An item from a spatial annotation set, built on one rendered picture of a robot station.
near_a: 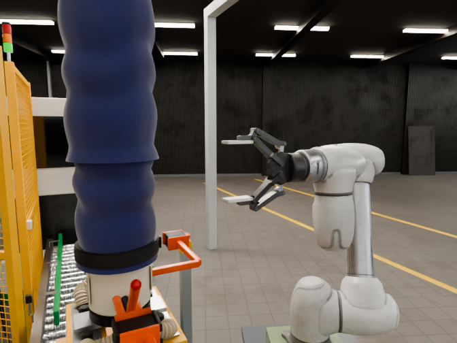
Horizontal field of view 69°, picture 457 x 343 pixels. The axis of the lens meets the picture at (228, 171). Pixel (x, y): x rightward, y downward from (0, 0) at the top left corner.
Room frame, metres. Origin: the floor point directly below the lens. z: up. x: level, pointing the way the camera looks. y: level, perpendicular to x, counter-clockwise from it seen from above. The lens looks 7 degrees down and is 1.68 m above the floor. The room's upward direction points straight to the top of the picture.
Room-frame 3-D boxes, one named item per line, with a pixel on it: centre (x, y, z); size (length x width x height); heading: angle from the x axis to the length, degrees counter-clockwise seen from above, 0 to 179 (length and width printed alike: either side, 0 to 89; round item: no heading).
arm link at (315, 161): (0.87, -0.21, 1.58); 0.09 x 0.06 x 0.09; 26
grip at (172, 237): (1.29, 0.21, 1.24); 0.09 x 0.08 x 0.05; 116
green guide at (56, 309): (2.49, 1.37, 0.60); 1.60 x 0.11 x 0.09; 26
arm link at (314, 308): (1.24, -0.34, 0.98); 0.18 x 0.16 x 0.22; 80
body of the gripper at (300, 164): (0.84, -0.14, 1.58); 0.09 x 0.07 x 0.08; 116
